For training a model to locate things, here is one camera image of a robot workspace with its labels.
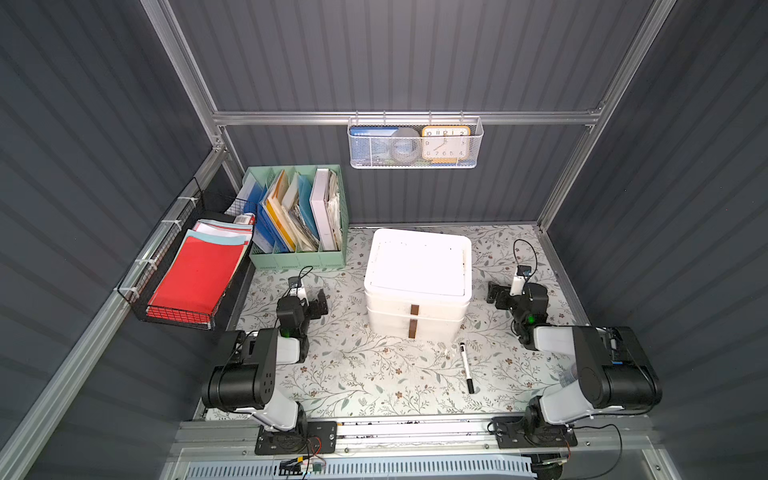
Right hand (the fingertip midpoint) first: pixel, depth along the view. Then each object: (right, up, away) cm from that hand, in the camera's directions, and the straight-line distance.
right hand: (513, 284), depth 93 cm
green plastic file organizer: (-69, +22, +3) cm, 72 cm away
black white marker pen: (-17, -26, -11) cm, 33 cm away
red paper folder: (-84, +7, -21) cm, 87 cm away
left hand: (-67, -3, -1) cm, 67 cm away
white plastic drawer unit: (-32, +2, -18) cm, 37 cm away
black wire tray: (-91, +2, -33) cm, 97 cm away
